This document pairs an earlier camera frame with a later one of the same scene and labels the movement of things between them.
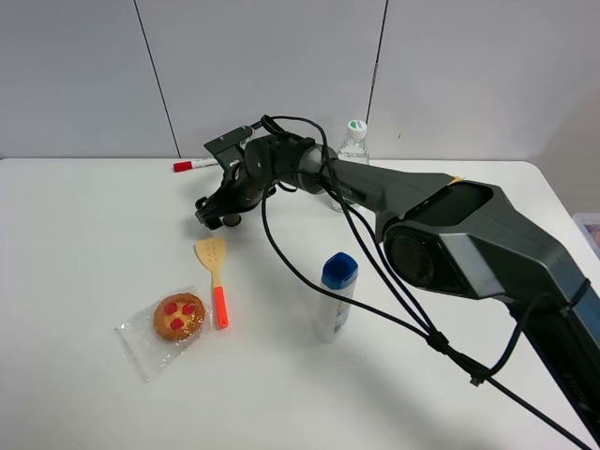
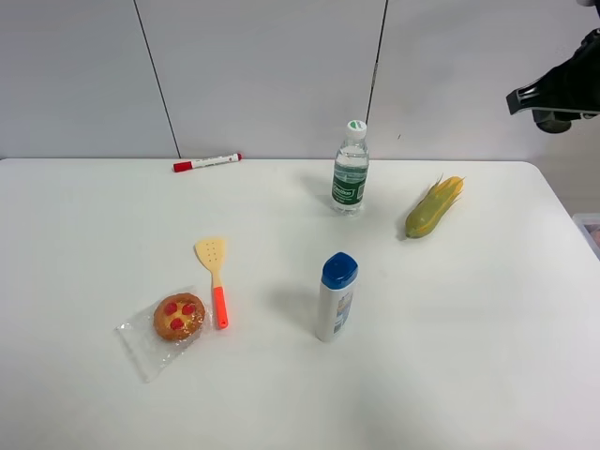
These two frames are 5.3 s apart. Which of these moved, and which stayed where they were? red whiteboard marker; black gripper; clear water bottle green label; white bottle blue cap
Moved: black gripper
Stayed: clear water bottle green label; white bottle blue cap; red whiteboard marker
